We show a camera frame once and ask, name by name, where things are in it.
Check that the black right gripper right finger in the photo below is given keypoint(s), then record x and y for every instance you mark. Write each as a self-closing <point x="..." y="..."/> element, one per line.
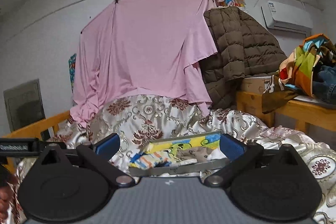
<point x="241" y="157"/>

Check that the white air conditioner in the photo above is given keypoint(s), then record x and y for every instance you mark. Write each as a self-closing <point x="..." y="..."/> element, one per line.
<point x="280" y="16"/>

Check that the person's left hand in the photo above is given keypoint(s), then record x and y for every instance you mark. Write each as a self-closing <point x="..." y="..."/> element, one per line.
<point x="7" y="179"/>

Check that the blue patterned wall poster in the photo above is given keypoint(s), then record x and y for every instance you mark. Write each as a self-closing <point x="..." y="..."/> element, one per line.
<point x="71" y="64"/>

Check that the colourful clothes pile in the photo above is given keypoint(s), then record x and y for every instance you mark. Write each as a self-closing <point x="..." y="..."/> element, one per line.
<point x="309" y="70"/>

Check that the wooden bed frame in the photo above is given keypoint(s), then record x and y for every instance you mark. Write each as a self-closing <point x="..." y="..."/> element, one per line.
<point x="247" y="102"/>

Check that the grey wall panel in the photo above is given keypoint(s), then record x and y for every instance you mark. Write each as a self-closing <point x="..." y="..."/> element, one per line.
<point x="24" y="104"/>

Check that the pink hanging sheet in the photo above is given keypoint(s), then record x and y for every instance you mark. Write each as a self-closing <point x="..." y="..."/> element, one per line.
<point x="142" y="47"/>

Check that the floral satin bedspread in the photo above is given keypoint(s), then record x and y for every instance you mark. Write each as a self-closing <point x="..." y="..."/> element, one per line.
<point x="139" y="119"/>

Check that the grey drawstring pouch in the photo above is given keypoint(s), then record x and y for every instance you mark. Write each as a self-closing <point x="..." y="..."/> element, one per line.
<point x="200" y="154"/>

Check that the colourful cartoon towel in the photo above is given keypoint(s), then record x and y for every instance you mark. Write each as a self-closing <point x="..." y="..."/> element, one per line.
<point x="173" y="145"/>

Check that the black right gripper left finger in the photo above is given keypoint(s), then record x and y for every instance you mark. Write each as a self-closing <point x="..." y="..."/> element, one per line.
<point x="96" y="157"/>

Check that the striped orange white cloth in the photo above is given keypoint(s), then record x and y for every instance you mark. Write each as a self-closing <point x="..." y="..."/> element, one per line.
<point x="146" y="161"/>

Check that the brown quilted jacket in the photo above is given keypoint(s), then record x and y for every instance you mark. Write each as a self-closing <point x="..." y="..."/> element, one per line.
<point x="244" y="48"/>

